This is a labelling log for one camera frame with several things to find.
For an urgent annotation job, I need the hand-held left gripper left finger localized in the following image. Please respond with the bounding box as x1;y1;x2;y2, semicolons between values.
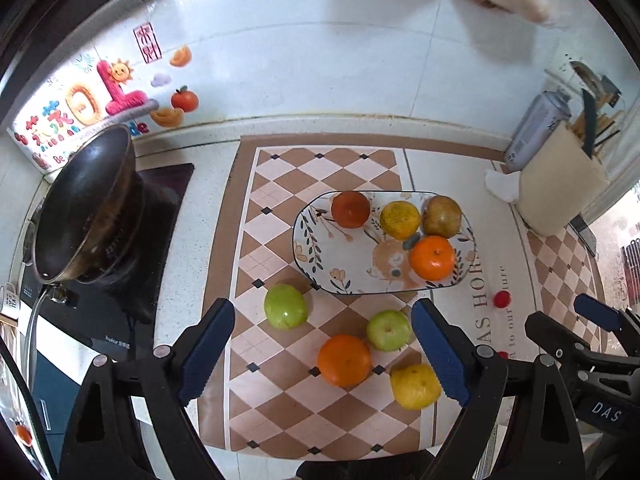
60;298;236;480

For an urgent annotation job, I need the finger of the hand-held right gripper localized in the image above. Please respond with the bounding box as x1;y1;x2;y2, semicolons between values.
524;311;601;363
573;293;640;343

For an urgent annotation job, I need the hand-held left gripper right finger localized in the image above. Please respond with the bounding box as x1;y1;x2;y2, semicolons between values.
411;298;587;480

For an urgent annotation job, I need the yellow citrus fruit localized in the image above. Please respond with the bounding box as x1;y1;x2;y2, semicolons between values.
390;363;443;411

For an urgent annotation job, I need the small green apple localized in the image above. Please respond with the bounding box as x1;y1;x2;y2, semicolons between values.
366;309;413;352

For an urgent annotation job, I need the large green apple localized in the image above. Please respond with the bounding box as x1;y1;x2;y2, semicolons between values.
264;283;308;331

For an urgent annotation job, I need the orange without stem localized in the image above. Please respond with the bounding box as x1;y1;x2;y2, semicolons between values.
317;334;373;389

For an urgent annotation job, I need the floral ceramic plate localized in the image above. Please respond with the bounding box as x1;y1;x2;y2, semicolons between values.
292;190;477;295

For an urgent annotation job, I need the white lettered checkered mat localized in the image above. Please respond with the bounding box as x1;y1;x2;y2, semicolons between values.
402;149;608;453

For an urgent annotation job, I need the bright orange with green stem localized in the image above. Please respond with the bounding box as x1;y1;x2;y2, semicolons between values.
409;235;457;282

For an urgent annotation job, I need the brown checkered mat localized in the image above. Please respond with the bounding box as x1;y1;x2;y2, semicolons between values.
199;135;507;461

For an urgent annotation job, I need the beige utensil holder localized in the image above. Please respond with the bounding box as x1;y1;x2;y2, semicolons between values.
517;122;611;237

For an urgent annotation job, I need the brownish green round fruit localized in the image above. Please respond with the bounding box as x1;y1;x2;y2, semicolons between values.
421;195;462;239

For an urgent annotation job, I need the yellow-green tangerine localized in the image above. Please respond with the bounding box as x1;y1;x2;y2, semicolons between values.
379;200;422;241

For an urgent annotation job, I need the white crumpled tissue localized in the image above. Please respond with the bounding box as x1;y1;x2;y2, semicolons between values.
484;168;524;204

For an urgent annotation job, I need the red-orange tangerine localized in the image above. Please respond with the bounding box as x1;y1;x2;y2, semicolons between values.
330;190;371;230

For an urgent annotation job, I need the bundle of chopsticks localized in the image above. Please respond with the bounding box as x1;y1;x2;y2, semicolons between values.
574;109;624;152

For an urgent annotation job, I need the grey spray can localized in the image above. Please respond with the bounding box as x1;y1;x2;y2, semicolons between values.
504;90;572;172

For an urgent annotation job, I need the black wok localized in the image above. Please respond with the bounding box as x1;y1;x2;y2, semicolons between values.
31;123;147;284

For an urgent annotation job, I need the dark range hood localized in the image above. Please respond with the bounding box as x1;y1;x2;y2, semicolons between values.
0;0;168;126

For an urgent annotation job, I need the grey gas hose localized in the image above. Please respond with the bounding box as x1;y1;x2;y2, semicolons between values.
26;284;53;403

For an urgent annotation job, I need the black handled knife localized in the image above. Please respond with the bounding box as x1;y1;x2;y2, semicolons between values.
581;88;599;157

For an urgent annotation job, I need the gold ingot wall sticker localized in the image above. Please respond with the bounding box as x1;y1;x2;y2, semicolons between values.
150;106;185;129

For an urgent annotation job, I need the persimmon wall sticker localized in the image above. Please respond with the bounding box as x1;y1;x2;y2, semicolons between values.
171;85;199;113

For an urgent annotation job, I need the colourful lettered wall sticker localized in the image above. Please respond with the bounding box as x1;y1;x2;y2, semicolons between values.
7;45;161;173

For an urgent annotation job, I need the red stamp wall sticker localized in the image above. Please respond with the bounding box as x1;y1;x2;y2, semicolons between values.
133;23;163;65

